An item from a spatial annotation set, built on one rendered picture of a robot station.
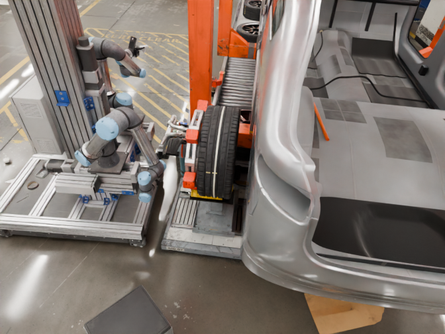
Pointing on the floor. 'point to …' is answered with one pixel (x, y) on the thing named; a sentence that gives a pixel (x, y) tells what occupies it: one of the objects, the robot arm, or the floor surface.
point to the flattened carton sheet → (341, 314)
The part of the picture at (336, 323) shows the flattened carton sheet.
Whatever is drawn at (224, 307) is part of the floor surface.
